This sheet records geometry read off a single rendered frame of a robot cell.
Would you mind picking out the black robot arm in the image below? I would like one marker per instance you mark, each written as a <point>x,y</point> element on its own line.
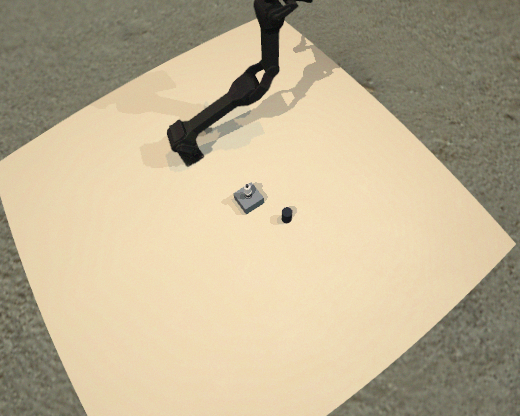
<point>245,90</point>

